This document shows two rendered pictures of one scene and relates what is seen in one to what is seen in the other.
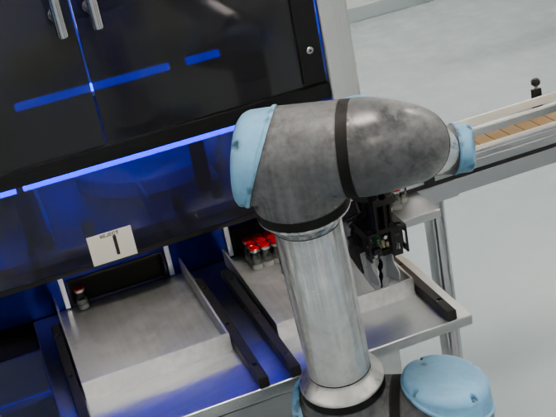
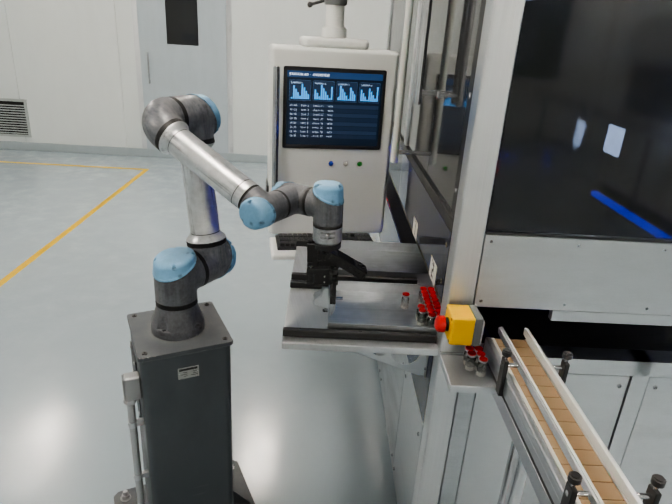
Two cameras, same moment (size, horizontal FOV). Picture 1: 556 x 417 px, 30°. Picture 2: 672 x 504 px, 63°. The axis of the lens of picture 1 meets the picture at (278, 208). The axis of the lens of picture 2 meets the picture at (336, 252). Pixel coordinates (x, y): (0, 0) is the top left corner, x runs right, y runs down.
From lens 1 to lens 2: 2.37 m
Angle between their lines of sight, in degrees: 92
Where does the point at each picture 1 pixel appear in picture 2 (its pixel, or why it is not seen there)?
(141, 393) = not seen: hidden behind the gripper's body
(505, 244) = not seen: outside the picture
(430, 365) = (185, 254)
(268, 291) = (386, 298)
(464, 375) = (168, 259)
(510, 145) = (535, 447)
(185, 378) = not seen: hidden behind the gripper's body
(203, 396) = (303, 267)
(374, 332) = (303, 312)
